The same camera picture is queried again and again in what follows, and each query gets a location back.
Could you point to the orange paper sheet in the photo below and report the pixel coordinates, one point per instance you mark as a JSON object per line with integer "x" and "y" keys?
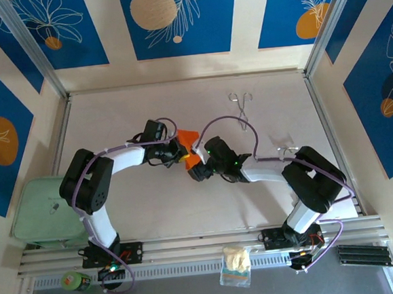
{"x": 189, "y": 137}

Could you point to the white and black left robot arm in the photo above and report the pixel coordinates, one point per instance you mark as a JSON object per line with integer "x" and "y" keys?
{"x": 102, "y": 229}

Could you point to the metal forceps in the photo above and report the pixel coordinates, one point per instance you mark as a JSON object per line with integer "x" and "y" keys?
{"x": 242, "y": 111}

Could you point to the clear bag with yellow contents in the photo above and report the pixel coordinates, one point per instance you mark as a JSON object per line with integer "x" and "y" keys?
{"x": 236, "y": 259}

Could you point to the black controller board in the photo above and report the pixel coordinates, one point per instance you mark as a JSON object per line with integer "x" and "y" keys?
{"x": 302, "y": 261}
{"x": 111, "y": 273}

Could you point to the black ribbed block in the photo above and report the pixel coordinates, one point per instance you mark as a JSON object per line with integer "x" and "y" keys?
{"x": 361, "y": 256}

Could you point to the green round can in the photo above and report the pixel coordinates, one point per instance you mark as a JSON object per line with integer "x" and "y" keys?
{"x": 74, "y": 281}

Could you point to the aluminium mounting rail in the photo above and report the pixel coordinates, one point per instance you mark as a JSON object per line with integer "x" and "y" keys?
{"x": 197, "y": 245}

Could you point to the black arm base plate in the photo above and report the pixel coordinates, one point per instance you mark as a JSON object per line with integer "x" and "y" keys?
{"x": 272, "y": 240}
{"x": 135, "y": 252}

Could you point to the aluminium table side rail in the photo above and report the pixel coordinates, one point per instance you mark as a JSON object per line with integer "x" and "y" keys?
{"x": 315, "y": 93}
{"x": 62, "y": 130}

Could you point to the aluminium frame post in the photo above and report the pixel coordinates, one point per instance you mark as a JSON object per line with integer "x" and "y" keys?
{"x": 330, "y": 24}
{"x": 33, "y": 47}

